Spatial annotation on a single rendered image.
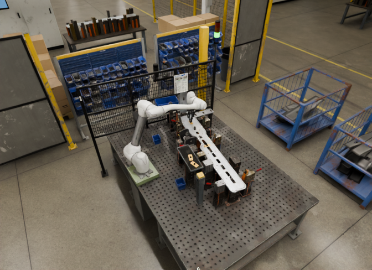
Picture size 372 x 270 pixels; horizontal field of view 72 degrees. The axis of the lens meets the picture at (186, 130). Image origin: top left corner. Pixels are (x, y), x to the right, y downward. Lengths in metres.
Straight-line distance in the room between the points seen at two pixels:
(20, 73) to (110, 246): 2.56
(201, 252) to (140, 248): 1.06
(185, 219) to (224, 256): 0.53
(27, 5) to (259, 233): 8.01
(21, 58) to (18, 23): 4.88
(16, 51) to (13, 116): 0.97
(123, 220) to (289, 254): 2.12
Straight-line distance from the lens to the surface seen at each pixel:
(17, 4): 8.82
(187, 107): 2.93
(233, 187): 2.67
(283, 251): 3.58
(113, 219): 3.73
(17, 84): 4.21
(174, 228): 2.74
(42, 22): 8.95
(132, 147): 3.04
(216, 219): 2.79
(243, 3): 5.46
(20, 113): 4.43
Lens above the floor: 3.09
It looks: 40 degrees down
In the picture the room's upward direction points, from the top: 1 degrees counter-clockwise
